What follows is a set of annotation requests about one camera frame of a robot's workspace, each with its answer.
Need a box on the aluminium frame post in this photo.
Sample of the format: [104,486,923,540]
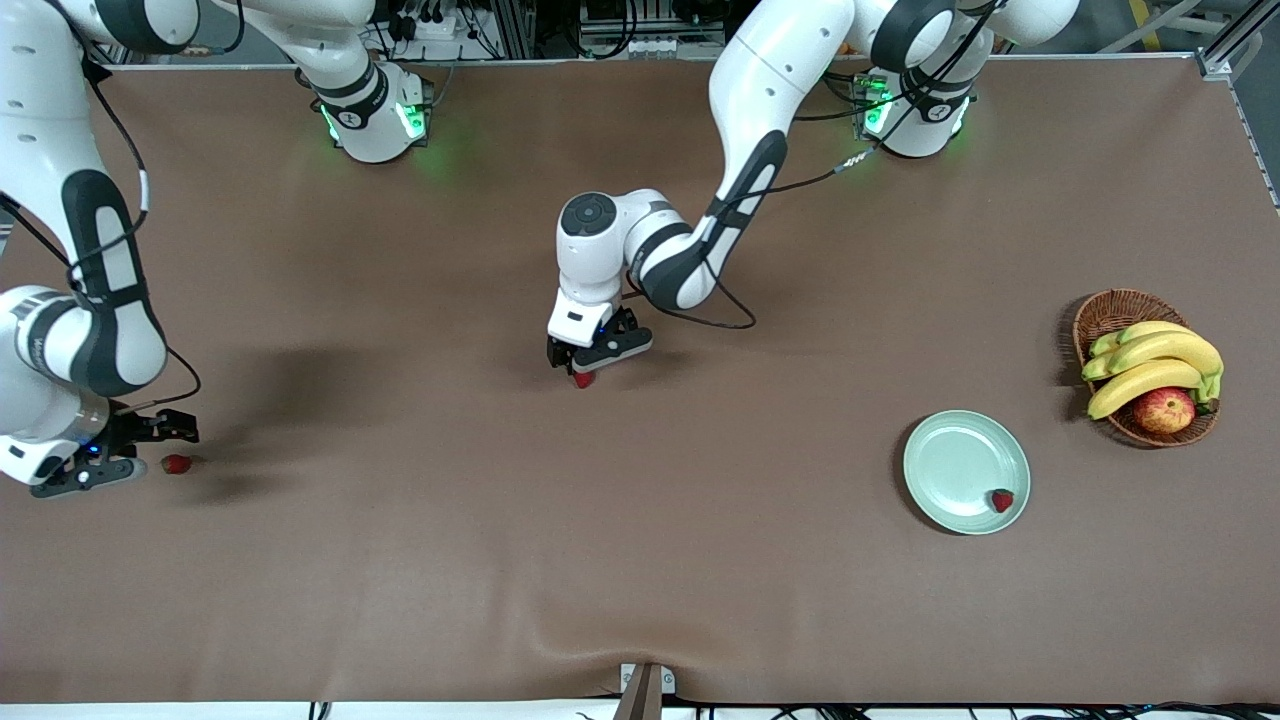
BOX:
[1195,0,1280,211]

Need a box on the red yellow apple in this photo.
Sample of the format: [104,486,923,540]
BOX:
[1133,387,1197,435]

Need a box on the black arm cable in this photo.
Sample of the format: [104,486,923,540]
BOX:
[85,60,203,411]
[622,0,1001,331]

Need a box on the white power strip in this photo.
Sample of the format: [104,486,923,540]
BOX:
[395,8,486,43]
[625,36,716,59]

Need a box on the brown table cloth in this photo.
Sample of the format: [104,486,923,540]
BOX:
[0,55,1280,706]

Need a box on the brown wicker basket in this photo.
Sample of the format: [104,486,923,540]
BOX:
[1073,289,1221,448]

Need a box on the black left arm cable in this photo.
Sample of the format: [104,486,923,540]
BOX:
[622,0,1001,331]

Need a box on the yellow banana bunch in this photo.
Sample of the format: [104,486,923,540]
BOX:
[1081,320,1225,421]

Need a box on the pale green round plate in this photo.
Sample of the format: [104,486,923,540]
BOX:
[902,410,1032,536]

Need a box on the grey metal clamp bracket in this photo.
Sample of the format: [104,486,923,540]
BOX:
[620,662,677,720]

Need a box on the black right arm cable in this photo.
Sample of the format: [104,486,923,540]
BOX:
[85,60,203,411]

